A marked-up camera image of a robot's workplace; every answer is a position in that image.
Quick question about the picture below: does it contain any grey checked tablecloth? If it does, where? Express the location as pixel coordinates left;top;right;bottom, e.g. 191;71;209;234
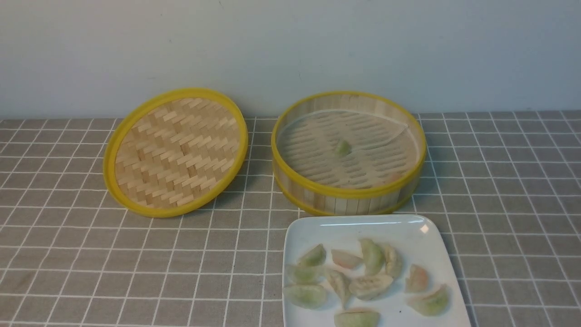
0;110;581;327

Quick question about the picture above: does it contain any bamboo steamer lid yellow rim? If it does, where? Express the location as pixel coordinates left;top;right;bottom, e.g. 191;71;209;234
103;88;249;218

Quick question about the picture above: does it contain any white dumpling plate top right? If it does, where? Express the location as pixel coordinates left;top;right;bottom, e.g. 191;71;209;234
383;243;403;280

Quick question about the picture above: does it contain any green dumpling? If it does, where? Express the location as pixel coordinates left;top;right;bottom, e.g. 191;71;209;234
334;139;351;158
297;243;326;267
405;284;450;317

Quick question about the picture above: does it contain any green dumpling plate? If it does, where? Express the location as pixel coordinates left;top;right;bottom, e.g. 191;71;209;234
285;265;325;284
283;284;327;310
334;309;380;327
359;238;385;276

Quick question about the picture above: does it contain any green dumpling plate bottom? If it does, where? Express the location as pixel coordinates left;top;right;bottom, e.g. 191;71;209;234
334;309;380;327

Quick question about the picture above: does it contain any green dumpling plate left lower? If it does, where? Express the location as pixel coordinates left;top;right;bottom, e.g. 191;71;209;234
283;284;327;310

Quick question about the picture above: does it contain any pink dumpling plate right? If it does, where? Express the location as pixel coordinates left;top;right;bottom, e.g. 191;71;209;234
404;264;430;293

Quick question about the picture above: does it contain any green dumpling plate top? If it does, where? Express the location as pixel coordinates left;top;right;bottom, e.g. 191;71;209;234
359;238;385;276

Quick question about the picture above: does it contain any white dumpling plate centre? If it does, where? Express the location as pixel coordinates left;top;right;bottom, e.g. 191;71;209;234
349;274;394;302

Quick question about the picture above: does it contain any white dumpling plate centre-left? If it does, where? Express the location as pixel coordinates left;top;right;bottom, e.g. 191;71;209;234
324;268;351;309

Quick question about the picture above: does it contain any green dumpling plate left upper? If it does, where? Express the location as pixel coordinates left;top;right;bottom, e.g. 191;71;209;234
285;265;325;284

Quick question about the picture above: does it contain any white steamer liner paper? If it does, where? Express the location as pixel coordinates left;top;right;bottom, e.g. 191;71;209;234
276;110;418;189

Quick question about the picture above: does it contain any bamboo steamer basket yellow rim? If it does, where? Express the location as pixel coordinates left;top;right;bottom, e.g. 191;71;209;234
271;91;427;216

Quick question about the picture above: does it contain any pink dumpling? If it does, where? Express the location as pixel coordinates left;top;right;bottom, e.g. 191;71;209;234
331;250;363;270

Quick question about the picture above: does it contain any white square plate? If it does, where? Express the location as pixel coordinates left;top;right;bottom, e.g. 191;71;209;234
282;214;470;327

